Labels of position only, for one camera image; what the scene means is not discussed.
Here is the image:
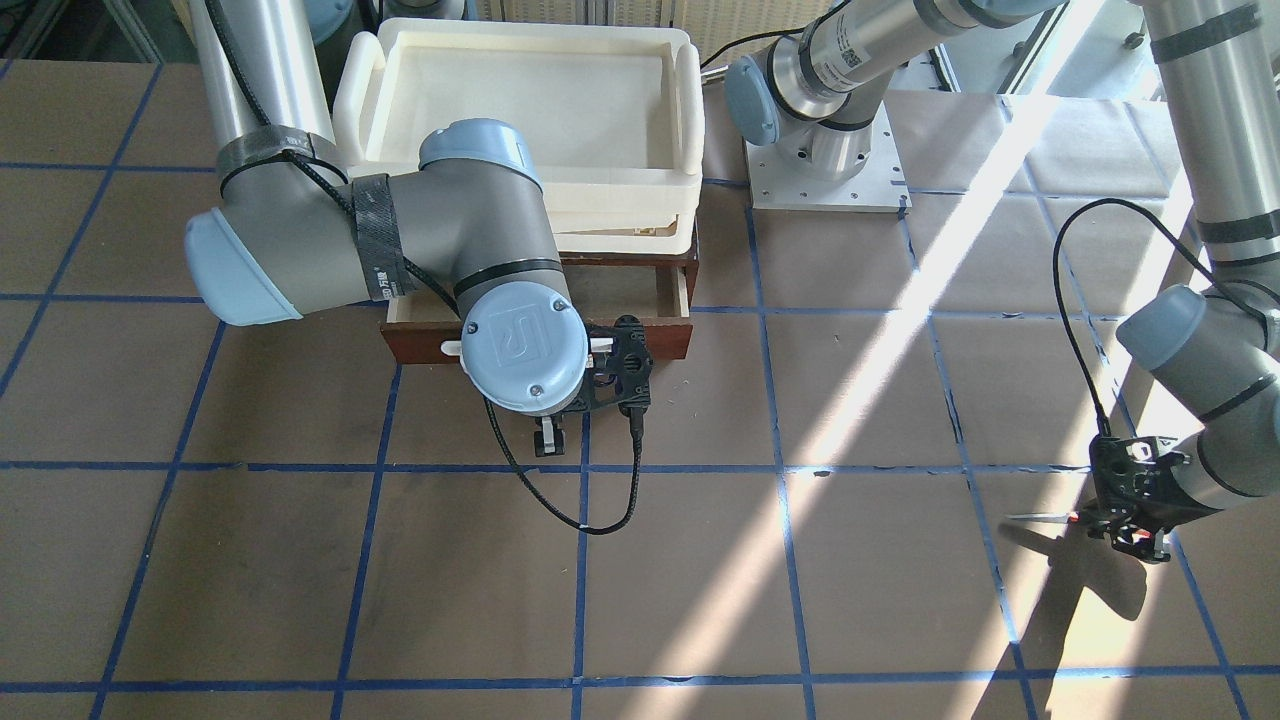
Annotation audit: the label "white drawer handle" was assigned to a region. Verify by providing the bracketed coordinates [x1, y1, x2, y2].
[440, 336, 613, 359]

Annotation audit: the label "brown wooden drawer cabinet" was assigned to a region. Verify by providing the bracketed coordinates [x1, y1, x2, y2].
[380, 243, 700, 365]

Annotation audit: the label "red and white scissors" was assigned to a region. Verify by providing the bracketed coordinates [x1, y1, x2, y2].
[1004, 511, 1087, 528]

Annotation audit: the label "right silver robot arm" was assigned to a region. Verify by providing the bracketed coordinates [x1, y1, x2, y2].
[186, 1, 590, 456]

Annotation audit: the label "white plastic tray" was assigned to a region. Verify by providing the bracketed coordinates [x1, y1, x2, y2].
[332, 18, 705, 256]

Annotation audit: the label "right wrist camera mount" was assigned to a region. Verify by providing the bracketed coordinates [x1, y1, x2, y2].
[564, 315, 654, 416]

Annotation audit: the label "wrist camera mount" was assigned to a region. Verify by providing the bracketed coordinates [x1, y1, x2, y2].
[564, 315, 654, 416]
[1076, 436, 1190, 564]

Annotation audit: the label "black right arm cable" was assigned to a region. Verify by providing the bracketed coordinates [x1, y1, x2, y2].
[204, 0, 645, 537]

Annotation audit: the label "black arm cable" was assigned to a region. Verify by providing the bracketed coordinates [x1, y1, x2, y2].
[1052, 199, 1280, 441]
[204, 0, 645, 537]

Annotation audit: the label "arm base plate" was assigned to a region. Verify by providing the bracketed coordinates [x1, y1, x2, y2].
[745, 106, 913, 215]

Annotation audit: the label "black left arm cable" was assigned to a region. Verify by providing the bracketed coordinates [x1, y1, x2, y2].
[1052, 199, 1280, 441]

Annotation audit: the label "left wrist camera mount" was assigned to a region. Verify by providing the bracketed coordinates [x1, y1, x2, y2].
[1076, 436, 1190, 564]

